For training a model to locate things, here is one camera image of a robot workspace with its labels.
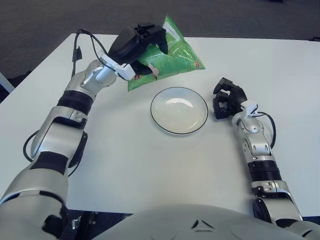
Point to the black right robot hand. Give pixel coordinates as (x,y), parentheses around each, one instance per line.
(236,98)

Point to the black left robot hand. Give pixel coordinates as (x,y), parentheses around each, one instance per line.
(127,45)

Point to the green snack bag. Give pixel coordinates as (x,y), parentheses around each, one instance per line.
(175,57)

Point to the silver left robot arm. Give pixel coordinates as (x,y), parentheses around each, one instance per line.
(50,135)

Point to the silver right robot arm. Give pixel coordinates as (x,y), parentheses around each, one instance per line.
(257,147)

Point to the white plate black rim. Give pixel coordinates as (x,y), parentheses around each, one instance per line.
(178,112)

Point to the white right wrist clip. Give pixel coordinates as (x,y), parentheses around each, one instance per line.
(251,108)

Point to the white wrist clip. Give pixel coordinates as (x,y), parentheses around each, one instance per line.
(125,71)
(251,108)

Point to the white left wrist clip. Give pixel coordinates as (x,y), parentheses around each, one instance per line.
(125,71)

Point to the grey robot torso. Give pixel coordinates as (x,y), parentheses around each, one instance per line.
(175,225)

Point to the metal bracket under table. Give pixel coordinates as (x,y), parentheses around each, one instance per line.
(75,221)

